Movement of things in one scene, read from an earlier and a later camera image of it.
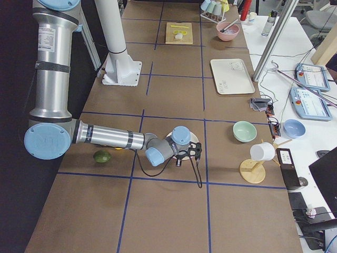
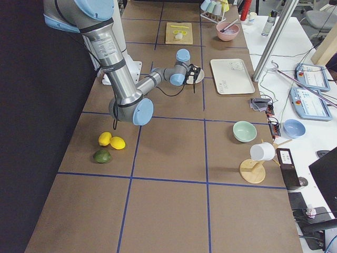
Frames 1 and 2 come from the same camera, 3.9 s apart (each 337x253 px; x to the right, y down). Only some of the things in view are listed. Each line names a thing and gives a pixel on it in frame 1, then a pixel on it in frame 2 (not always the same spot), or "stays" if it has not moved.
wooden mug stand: x=253 y=171 stays
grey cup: x=217 y=9 stays
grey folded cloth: x=259 y=104 stays
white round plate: x=193 y=139 -> x=199 y=78
